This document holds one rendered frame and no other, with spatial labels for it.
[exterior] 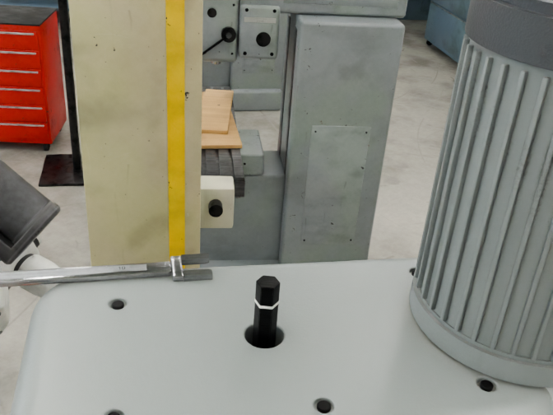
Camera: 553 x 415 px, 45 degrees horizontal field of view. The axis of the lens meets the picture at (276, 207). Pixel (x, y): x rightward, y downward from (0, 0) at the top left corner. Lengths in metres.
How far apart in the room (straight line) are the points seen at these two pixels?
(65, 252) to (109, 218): 1.70
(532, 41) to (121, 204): 2.13
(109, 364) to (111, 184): 1.90
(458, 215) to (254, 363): 0.22
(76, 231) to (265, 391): 3.88
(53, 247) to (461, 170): 3.83
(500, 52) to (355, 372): 0.29
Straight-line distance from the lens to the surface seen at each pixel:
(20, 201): 1.10
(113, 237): 2.59
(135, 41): 2.28
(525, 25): 0.51
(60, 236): 4.38
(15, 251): 1.11
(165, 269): 0.70
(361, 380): 0.60
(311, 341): 0.63
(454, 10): 8.43
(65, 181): 4.99
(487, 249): 0.58
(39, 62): 5.21
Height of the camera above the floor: 2.30
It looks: 29 degrees down
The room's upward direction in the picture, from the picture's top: 4 degrees clockwise
